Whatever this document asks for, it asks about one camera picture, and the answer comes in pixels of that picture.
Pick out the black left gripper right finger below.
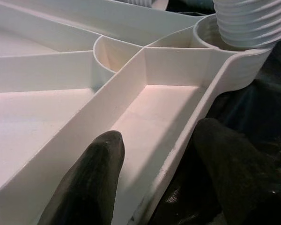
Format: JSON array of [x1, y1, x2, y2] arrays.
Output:
[[193, 118, 281, 225]]

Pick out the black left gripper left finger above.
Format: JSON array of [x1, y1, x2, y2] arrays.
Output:
[[38, 130, 127, 225]]

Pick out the white plastic table top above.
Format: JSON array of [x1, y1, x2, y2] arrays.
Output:
[[0, 0, 279, 225]]

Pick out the white plastic table leg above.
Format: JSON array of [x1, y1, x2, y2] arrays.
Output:
[[125, 0, 170, 11], [213, 0, 281, 51]]

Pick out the black shiny table cover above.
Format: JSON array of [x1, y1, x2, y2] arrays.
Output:
[[152, 0, 281, 225]]

